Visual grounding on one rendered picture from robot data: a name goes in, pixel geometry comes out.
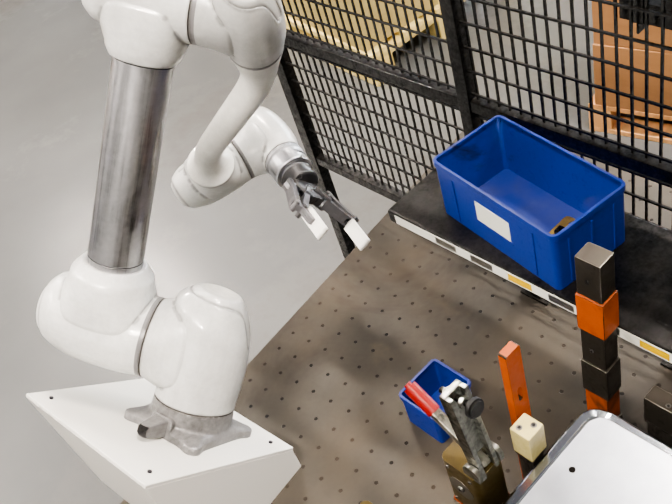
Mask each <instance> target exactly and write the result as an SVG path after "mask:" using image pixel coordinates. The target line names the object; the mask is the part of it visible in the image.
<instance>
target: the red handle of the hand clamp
mask: <svg viewBox="0 0 672 504"><path fill-rule="evenodd" d="M404 387H405V388H406V390H405V391H404V392H405V393H406V394H407V395H408V396H409V397H410V398H411V399H412V400H413V401H414V402H415V403H416V404H417V405H418V406H419V407H420V409H421V410H422V411H423V412H424V413H425V414H426V415H427V416H428V417H431V418H432V419H433V420H434V421H435V422H436V423H437V424H438V425H439V426H440V427H441V428H442V429H443V430H444V431H445V432H446V433H447V434H448V435H449V436H450V437H451V438H452V439H453V440H454V441H455V442H456V443H457V444H458V445H459V446H460V444H459V442H458V439H457V437H456V435H455V433H454V430H453V428H452V426H451V424H450V421H449V419H448V417H447V415H446V414H445V413H444V412H443V411H442V410H441V409H440V408H439V407H440V406H439V405H438V404H437V403H436V402H435V401H434V400H433V399H432V398H431V397H430V396H429V395H428V394H427V393H426V392H425V391H424V390H423V389H422V388H421V387H420V386H419V385H418V384H417V383H416V382H415V381H414V382H413V383H412V382H411V381H409V382H408V383H407V384H406V385H405V386H404ZM460 447H461V446H460ZM477 455H478V457H479V459H480V462H481V464H482V466H483V468H485V467H487V466H488V465H489V463H490V461H491V460H490V456H489V455H488V454H486V453H484V452H483V451H482V450H481V449H480V450H479V451H478V452H477Z"/></svg>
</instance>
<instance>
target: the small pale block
mask: <svg viewBox="0 0 672 504"><path fill-rule="evenodd" d="M510 433H511V438H512V443H513V447H514V450H515V452H516V453H517V454H519V458H520V463H521V468H522V473H523V478H525V477H526V476H527V475H528V473H529V472H530V471H531V470H532V469H533V468H534V466H535V465H536V464H537V463H538V462H539V461H540V460H541V458H542V457H543V456H544V451H545V449H546V446H547V445H546V438H545V432H544V425H543V424H542V423H540V422H538V421H537V420H535V419H534V418H532V417H530V416H529V415H527V414H526V413H523V414H522V415H521V417H520V418H519V419H518V420H517V421H516V422H515V423H514V424H513V425H512V427H511V428H510Z"/></svg>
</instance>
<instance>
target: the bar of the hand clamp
mask: <svg viewBox="0 0 672 504"><path fill-rule="evenodd" d="M439 393H441V395H440V396H439V399H440V401H441V403H442V406H443V408H444V410H445V412H446V415H447V417H448V419H449V421H450V424H451V426H452V428H453V430H454V433H455V435H456V437H457V439H458V442H459V444H460V446H461V448H462V451H463V453H464V455H465V457H466V460H467V462H468V463H470V464H471V465H473V466H474V467H475V468H477V469H478V470H479V471H480V473H481V474H482V476H483V479H484V481H485V480H486V479H487V476H486V473H485V471H484V469H483V466H482V464H481V462H480V459H479V457H478V455H477V452H478V451H479V450H480V449H481V450H482V451H483V452H484V453H486V454H488V455H489V456H490V460H491V462H492V463H494V465H495V466H496V467H497V466H498V465H499V464H500V462H499V460H498V457H497V455H496V452H495V450H494V448H493V445H492V443H491V440H490V438H489V435H488V433H487V430H486V428H485V425H484V423H483V421H482V418H481V416H480V415H481V414H482V412H483V409H484V402H483V400H482V399H481V398H479V397H477V396H475V397H473V396H472V394H471V391H470V389H469V386H468V385H467V384H465V383H463V382H462V381H460V380H458V379H455V380H454V381H453V382H452V383H451V384H450V385H449V386H447V387H444V386H441V387H440V388H439Z"/></svg>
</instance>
